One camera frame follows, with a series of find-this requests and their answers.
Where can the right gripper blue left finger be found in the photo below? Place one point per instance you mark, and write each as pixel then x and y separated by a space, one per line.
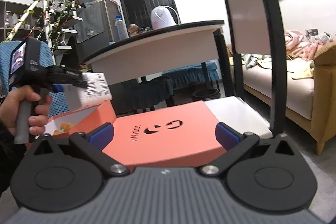
pixel 90 148

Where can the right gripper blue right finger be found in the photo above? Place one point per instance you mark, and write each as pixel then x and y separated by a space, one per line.
pixel 237 146

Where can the white paper packet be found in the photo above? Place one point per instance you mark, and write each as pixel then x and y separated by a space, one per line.
pixel 95 93

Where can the orange cardboard box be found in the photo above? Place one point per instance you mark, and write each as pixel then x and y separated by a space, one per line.
pixel 175 136

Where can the person's left hand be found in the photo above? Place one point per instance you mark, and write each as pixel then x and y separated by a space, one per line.
pixel 10 108

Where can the orange snack pieces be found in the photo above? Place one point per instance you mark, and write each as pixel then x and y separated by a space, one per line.
pixel 64 128

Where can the blue cushioned chair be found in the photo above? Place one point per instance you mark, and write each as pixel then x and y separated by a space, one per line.
pixel 25 63

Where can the white staircase with garland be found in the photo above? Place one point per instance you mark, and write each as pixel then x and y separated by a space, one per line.
pixel 57 20

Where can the black bowl on floor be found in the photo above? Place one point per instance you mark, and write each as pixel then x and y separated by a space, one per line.
pixel 205 94

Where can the grey refrigerator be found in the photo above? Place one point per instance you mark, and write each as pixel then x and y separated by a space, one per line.
pixel 97 29

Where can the yellow sofa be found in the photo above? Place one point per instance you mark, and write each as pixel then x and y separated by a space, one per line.
pixel 310 102

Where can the clear plastic water bottle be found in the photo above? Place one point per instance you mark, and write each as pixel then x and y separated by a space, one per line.
pixel 121 29

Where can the white black-edged table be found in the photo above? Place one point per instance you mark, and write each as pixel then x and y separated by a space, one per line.
pixel 164 49

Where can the brown figurine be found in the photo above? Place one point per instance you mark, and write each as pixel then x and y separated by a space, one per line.
pixel 133 30

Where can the pink blanket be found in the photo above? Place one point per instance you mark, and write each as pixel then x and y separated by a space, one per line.
pixel 299 45

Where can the white black chair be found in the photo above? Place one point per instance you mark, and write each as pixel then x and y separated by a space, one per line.
pixel 255 27

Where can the wall shelf unit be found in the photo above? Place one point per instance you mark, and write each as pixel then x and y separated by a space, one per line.
pixel 11 13

